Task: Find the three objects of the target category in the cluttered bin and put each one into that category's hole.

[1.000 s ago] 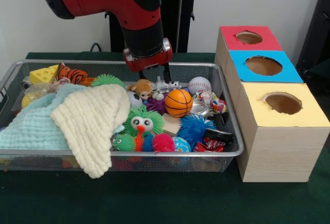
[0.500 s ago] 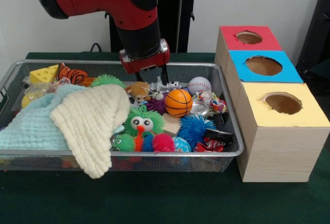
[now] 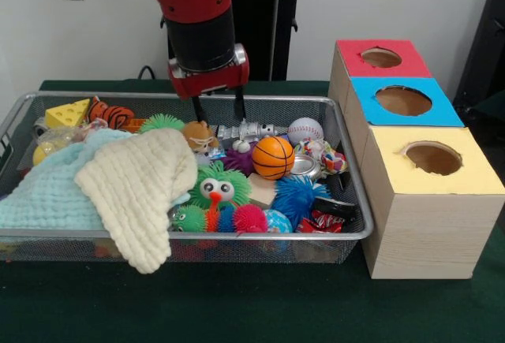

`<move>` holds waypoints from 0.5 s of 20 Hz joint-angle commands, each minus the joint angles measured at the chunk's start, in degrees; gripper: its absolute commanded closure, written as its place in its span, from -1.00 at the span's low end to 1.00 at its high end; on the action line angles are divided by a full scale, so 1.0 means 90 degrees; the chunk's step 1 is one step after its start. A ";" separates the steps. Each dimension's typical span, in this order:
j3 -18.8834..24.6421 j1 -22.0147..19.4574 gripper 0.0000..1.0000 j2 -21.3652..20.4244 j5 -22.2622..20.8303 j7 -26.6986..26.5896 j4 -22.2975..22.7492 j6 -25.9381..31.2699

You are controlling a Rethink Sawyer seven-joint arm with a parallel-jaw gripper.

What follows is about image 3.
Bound blue spiky ball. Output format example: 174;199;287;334
270;175;331;230

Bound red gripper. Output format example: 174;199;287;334
167;58;251;124

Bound silver mesh bin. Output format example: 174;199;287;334
0;90;375;265

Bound multicolour spiky caterpillar toy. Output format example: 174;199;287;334
171;195;268;234

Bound light blue waffle cloth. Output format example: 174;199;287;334
0;128;190;232

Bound dark green tablecloth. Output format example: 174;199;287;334
0;78;505;343

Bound wooden box with three holes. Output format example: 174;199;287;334
327;39;505;280

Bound orange basketball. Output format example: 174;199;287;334
251;136;296;181

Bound green spiky monster with eyes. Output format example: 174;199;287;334
189;160;253;210

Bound white baseball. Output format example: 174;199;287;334
286;117;325;147

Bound yellow cheese wedge toy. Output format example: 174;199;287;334
45;98;92;129

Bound cream waffle cloth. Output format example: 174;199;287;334
73;128;199;275

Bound brown plush animal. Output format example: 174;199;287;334
181;120;220;154

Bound black upright panel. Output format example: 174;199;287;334
453;0;505;123

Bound silver robot toy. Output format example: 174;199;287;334
216;118;286;151

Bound orange tiger plush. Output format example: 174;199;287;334
87;97;137;130

